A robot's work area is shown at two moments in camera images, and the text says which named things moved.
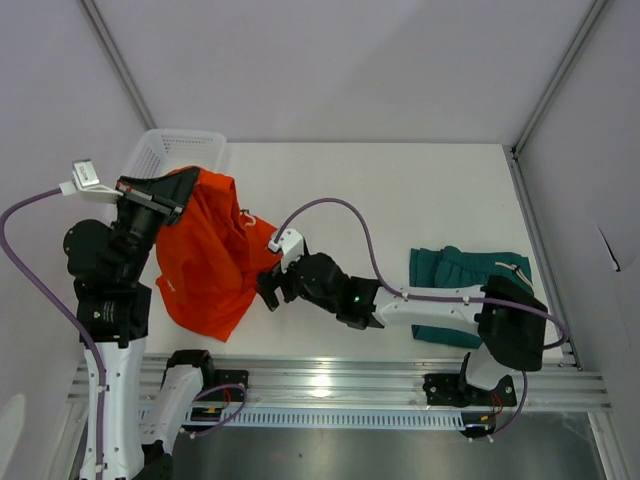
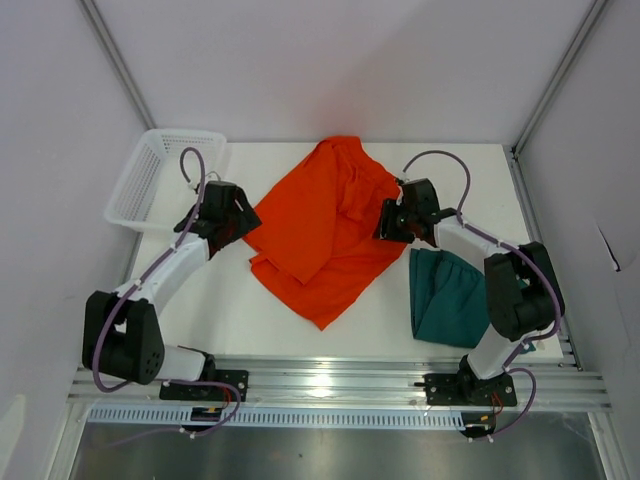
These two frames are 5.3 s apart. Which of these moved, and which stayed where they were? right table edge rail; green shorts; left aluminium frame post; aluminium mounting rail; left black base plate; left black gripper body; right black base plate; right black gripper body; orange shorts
Moved: left black gripper body; right black gripper body; orange shorts
Stayed: aluminium mounting rail; right table edge rail; right black base plate; left black base plate; green shorts; left aluminium frame post
